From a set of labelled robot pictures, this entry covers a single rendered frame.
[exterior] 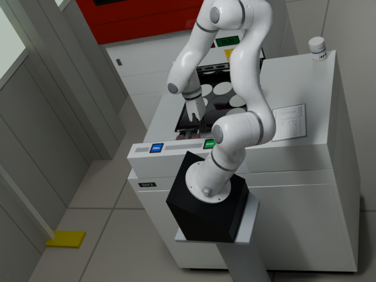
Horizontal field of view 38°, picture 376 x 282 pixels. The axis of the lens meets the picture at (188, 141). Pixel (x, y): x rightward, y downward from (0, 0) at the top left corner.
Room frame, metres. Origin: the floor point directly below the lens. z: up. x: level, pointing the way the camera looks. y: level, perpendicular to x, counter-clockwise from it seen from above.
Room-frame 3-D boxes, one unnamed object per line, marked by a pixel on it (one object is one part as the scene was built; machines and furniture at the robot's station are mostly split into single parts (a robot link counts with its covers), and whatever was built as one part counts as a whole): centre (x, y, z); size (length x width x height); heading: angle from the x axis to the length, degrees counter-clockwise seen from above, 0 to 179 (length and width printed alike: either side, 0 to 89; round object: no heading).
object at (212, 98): (2.18, -0.21, 0.90); 0.34 x 0.34 x 0.01; 60
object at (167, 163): (1.90, 0.03, 0.89); 0.55 x 0.09 x 0.14; 60
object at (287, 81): (1.90, -0.50, 0.89); 0.62 x 0.35 x 0.14; 150
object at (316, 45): (2.08, -0.72, 1.01); 0.07 x 0.07 x 0.10
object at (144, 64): (2.47, -0.16, 1.02); 0.81 x 0.03 x 0.40; 60
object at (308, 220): (2.05, -0.23, 0.41); 0.96 x 0.64 x 0.82; 60
